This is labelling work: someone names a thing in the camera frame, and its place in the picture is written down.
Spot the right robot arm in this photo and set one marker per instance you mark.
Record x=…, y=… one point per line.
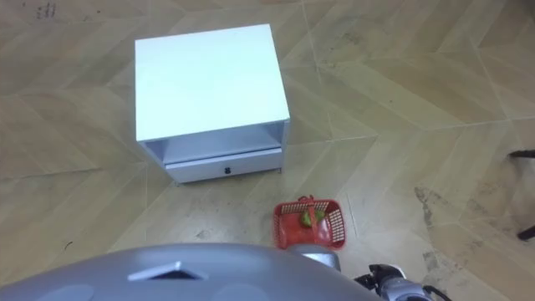
x=393, y=284

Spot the green soft toy fruit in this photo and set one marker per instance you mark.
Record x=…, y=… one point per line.
x=312, y=217

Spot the red plastic basket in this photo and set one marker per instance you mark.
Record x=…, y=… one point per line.
x=297, y=234

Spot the white bedside cabinet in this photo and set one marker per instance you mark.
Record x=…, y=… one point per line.
x=209, y=83

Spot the robot body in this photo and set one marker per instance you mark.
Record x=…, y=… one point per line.
x=175, y=276

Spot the black chair legs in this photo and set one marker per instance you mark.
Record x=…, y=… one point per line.
x=524, y=192

